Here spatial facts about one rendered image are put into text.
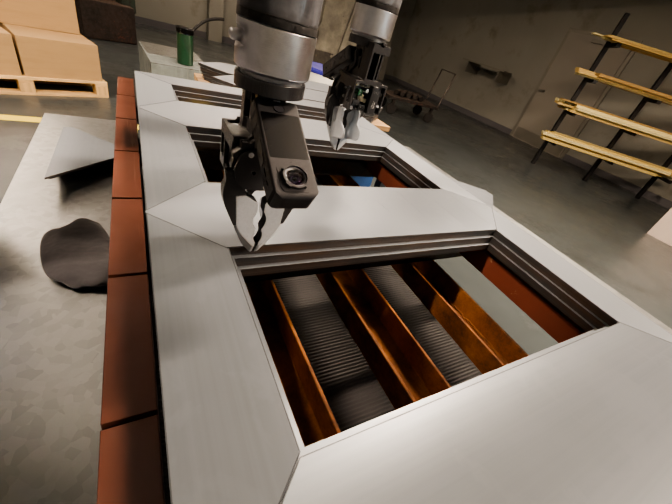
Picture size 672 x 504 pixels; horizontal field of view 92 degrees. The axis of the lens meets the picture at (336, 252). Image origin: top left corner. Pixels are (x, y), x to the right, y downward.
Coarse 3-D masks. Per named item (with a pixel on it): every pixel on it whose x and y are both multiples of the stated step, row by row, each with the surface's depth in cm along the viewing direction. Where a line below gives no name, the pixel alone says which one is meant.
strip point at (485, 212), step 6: (450, 192) 82; (456, 198) 79; (462, 198) 80; (468, 204) 78; (474, 204) 79; (480, 204) 80; (474, 210) 76; (480, 210) 77; (486, 210) 78; (480, 216) 74; (486, 216) 75; (492, 216) 76; (492, 222) 73
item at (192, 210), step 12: (192, 192) 51; (204, 192) 52; (168, 204) 47; (180, 204) 47; (192, 204) 48; (204, 204) 49; (180, 216) 45; (192, 216) 46; (204, 216) 47; (192, 228) 44; (204, 228) 44; (216, 228) 45; (216, 240) 43
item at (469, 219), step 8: (424, 192) 77; (432, 192) 78; (440, 192) 80; (440, 200) 75; (448, 200) 77; (456, 200) 78; (448, 208) 73; (456, 208) 74; (464, 208) 75; (456, 216) 70; (464, 216) 71; (472, 216) 73; (464, 224) 68; (472, 224) 69; (480, 224) 70; (488, 224) 71
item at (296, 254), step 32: (192, 96) 98; (224, 96) 102; (192, 128) 73; (384, 160) 98; (256, 256) 45; (288, 256) 47; (320, 256) 50; (352, 256) 53; (384, 256) 56; (416, 256) 61; (512, 256) 67; (544, 288) 61; (256, 320) 36; (576, 320) 57; (608, 320) 54; (544, 352) 44; (288, 416) 29; (384, 416) 32
